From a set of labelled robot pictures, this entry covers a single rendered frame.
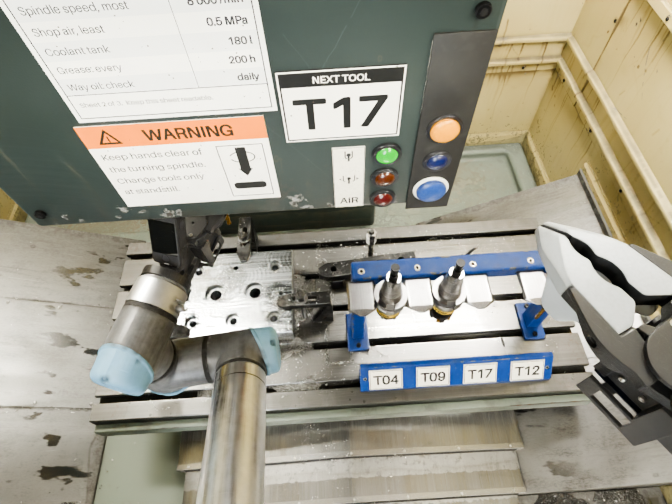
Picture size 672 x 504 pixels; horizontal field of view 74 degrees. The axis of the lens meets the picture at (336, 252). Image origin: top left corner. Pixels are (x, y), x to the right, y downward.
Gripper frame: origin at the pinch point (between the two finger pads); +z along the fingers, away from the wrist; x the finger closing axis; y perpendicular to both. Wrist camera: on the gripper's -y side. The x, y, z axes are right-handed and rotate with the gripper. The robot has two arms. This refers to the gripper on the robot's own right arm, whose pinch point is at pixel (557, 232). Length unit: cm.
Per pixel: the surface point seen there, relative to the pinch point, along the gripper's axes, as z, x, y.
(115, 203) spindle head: 29.0, -27.1, 7.4
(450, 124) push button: 12.3, 0.2, -1.0
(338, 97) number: 17.5, -7.5, -4.0
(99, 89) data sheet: 26.5, -22.9, -6.0
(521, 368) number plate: -3, 28, 76
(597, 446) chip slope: -26, 38, 94
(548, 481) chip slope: -26, 24, 99
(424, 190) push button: 12.7, -0.7, 7.3
